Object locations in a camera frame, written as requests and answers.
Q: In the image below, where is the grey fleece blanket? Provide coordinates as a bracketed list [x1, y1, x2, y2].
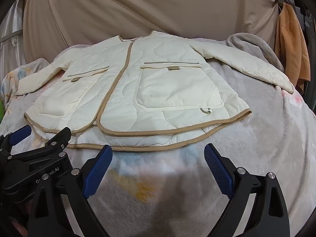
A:
[227, 33, 284, 71]

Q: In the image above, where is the orange hanging garment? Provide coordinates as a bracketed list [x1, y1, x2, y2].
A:
[274, 2, 311, 95]

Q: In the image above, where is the printed fleece blanket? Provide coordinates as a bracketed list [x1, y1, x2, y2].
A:
[0, 33, 316, 237]

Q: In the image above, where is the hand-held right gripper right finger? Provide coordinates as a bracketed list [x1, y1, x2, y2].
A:
[204, 143, 290, 237]

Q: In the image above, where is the beige curtain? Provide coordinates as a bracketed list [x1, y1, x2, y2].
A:
[22, 0, 280, 63]

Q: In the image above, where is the silver curtain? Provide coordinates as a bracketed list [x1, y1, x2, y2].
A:
[0, 0, 27, 79]

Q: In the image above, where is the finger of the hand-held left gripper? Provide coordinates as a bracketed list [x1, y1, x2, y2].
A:
[5, 127, 72, 171]
[0, 125, 32, 151]

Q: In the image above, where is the cream quilted jacket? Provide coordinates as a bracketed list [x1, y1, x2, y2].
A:
[14, 30, 295, 152]

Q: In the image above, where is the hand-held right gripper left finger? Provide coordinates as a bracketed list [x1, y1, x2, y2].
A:
[28, 145, 113, 237]

